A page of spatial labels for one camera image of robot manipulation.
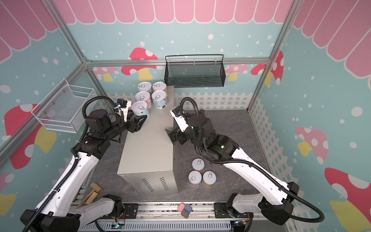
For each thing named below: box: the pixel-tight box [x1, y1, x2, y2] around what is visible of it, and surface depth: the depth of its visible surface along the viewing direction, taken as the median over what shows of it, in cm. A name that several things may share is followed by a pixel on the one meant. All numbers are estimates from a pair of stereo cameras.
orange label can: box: [201, 170, 217, 189], surface depth 82 cm
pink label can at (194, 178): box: [187, 170, 203, 188], surface depth 82 cm
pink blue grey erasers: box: [177, 202, 194, 219], surface depth 76 cm
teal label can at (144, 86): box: [137, 81, 153, 94], surface depth 77 cm
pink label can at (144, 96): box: [134, 90, 153, 109], surface depth 73 cm
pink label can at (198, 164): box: [191, 158, 205, 171], surface depth 87 cm
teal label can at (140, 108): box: [131, 100, 151, 121], surface depth 67 cm
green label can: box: [152, 81, 168, 93], surface depth 77 cm
